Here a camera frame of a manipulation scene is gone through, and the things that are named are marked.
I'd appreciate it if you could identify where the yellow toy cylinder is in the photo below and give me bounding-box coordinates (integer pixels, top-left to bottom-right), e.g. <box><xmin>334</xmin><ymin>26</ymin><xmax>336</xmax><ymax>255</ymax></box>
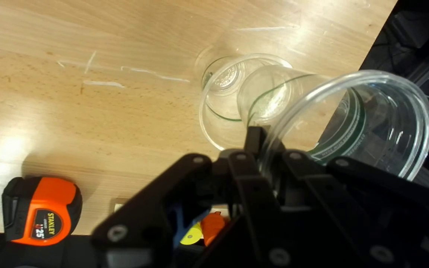
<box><xmin>179</xmin><ymin>221</ymin><xmax>205</xmax><ymax>246</ymax></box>

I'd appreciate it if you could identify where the orange toy cylinder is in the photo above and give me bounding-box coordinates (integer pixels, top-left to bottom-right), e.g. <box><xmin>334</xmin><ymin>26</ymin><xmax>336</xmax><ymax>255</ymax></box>
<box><xmin>200</xmin><ymin>212</ymin><xmax>229</xmax><ymax>246</ymax></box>

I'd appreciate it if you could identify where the orange black tape measure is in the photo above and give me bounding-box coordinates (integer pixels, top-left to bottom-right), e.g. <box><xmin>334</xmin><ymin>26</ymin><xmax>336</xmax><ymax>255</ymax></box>
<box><xmin>2</xmin><ymin>176</ymin><xmax>84</xmax><ymax>249</ymax></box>

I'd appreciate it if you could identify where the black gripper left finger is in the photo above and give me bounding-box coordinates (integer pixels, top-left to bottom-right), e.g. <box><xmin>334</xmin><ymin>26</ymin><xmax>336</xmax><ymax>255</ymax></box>
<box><xmin>92</xmin><ymin>126</ymin><xmax>296</xmax><ymax>268</ymax></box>

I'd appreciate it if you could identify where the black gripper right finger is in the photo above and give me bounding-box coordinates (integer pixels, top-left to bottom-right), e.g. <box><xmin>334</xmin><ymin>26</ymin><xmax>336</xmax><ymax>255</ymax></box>
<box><xmin>273</xmin><ymin>148</ymin><xmax>429</xmax><ymax>268</ymax></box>

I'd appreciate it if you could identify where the clear plastic cup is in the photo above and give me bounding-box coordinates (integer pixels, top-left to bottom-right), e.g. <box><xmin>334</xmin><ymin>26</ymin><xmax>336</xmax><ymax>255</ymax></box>
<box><xmin>238</xmin><ymin>69</ymin><xmax>429</xmax><ymax>184</ymax></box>
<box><xmin>199</xmin><ymin>53</ymin><xmax>296</xmax><ymax>153</ymax></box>

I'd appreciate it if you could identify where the blue toy cylinder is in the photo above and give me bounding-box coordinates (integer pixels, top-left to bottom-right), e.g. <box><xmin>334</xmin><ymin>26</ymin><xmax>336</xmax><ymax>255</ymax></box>
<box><xmin>172</xmin><ymin>206</ymin><xmax>187</xmax><ymax>248</ymax></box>

